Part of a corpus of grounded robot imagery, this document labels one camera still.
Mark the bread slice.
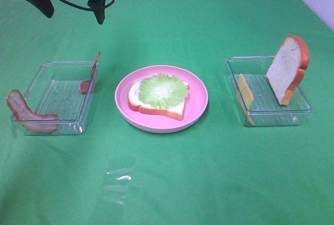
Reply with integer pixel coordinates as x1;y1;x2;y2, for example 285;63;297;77
128;79;188;121
266;35;310;105

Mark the curved bacon strip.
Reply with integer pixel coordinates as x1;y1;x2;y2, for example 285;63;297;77
6;89;58;133

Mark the clear plastic container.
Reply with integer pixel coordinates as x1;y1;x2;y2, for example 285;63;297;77
226;56;312;127
11;62;98;135

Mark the pink round plate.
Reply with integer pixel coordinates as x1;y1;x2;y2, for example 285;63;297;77
115;65;209;133

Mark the green tablecloth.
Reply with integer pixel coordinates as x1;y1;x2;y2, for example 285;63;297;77
1;0;333;224

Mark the yellow cheese slice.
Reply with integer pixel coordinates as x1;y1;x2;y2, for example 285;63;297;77
237;74;255;126

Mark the straight ham strip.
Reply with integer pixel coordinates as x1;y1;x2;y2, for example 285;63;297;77
80;51;101;94

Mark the left clear plastic container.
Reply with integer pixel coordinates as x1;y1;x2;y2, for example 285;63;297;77
11;62;98;135

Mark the green lettuce leaf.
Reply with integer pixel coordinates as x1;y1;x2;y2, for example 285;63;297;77
138;73;189;110

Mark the right clear plastic container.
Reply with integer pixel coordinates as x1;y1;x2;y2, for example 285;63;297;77
226;56;312;127

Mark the clear plastic film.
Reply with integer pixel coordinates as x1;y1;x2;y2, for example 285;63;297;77
100;156;136;205

